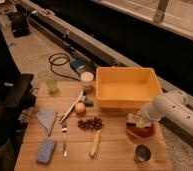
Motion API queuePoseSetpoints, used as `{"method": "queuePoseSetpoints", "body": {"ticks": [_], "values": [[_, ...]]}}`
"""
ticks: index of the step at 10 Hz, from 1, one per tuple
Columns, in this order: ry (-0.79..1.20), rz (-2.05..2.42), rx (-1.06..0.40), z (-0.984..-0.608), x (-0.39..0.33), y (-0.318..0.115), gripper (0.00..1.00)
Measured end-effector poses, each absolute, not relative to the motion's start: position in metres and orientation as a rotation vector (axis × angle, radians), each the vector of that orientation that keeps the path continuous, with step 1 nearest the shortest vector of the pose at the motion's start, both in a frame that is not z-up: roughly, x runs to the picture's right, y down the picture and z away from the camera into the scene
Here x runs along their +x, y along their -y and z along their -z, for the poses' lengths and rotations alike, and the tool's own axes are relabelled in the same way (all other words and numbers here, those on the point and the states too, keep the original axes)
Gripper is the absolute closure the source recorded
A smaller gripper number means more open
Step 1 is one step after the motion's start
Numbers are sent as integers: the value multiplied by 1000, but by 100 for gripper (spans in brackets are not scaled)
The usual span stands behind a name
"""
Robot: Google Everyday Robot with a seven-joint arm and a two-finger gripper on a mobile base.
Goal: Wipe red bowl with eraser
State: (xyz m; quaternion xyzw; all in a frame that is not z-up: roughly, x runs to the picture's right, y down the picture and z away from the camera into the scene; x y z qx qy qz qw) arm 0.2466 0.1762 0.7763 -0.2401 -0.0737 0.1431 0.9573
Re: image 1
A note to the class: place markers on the blue power adapter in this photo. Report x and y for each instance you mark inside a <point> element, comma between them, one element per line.
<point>79,66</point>

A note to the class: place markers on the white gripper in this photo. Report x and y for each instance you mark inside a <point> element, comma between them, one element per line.
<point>134,120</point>

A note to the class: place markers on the green translucent cup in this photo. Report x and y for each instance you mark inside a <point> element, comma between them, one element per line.
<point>52,85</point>

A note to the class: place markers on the peach fruit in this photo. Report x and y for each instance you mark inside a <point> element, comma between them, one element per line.
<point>80,108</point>

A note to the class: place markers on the white-handled knife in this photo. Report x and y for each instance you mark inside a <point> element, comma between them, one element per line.
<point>69,109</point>

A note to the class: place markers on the blue sponge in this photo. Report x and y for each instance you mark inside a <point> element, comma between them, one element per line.
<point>45,151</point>

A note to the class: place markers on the silver fork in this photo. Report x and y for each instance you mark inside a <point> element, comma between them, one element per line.
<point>64,131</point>

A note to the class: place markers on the small green object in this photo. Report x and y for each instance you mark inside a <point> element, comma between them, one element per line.
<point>88,102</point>

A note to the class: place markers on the yellow plastic bin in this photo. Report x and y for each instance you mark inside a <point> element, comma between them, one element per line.
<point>126,87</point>

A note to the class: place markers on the bunch of dark grapes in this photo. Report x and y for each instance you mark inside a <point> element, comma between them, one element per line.
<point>90,124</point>

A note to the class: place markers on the black equipment on left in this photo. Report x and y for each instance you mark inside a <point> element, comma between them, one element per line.
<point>13,100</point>

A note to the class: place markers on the grey folded cloth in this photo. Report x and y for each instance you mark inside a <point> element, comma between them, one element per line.
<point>47,117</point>

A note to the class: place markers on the metal cup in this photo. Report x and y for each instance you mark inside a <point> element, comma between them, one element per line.
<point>142,153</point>

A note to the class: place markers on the metal rail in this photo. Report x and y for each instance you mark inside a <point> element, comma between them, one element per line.
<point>118,39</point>

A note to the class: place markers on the black box device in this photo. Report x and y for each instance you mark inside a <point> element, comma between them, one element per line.
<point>19,25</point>

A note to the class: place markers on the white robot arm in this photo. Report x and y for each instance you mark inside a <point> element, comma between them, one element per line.
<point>171,104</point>

